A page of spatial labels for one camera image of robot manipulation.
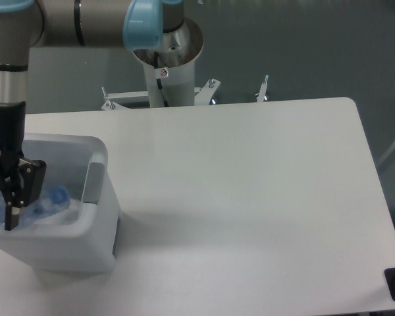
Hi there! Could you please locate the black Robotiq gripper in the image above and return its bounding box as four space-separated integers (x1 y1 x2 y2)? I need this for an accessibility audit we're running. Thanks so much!
0 101 47 231

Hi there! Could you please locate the crushed clear plastic bottle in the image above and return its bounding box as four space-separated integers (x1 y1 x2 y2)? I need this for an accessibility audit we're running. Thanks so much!
0 185 81 229

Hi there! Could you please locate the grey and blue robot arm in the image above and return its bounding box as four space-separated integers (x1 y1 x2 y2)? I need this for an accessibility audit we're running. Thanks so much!
0 1 184 231

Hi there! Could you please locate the white open trash can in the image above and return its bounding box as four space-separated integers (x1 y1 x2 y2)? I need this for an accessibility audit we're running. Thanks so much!
0 133 122 273

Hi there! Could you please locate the black cable on pedestal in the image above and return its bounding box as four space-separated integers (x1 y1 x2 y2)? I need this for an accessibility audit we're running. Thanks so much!
153 51 170 108

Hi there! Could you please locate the white pedestal base frame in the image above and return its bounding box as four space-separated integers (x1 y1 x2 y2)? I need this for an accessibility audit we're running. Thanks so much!
100 74 271 111

